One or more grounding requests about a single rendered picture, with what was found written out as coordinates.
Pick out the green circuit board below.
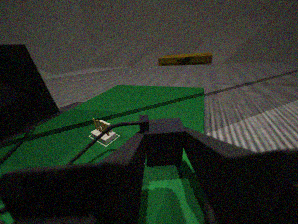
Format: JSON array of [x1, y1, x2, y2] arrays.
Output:
[[0, 85, 204, 224]]

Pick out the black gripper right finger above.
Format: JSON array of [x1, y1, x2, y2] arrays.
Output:
[[184, 127, 298, 224]]

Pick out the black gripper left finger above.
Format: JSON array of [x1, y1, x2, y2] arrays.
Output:
[[0, 130, 146, 224]]

